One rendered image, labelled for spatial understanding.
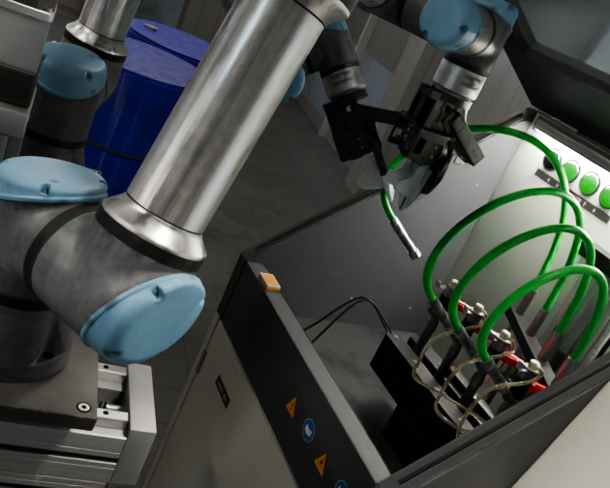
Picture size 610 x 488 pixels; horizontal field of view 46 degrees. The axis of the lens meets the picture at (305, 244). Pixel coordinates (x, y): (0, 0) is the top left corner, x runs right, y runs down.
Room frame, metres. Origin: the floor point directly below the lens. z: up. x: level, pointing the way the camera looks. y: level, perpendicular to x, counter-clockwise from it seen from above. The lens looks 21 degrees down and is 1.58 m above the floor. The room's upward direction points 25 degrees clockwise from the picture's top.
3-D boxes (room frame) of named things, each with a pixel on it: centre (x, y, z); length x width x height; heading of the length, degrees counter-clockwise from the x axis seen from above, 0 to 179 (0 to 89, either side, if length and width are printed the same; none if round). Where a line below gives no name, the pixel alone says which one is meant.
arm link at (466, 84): (1.17, -0.12, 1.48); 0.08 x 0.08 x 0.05
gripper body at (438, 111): (1.17, -0.11, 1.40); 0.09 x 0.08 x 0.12; 123
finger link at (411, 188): (1.16, -0.12, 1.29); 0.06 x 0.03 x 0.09; 123
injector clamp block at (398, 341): (1.16, -0.35, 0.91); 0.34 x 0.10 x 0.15; 33
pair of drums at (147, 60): (3.17, 0.93, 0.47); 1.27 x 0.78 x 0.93; 17
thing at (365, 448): (1.13, -0.09, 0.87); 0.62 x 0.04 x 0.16; 33
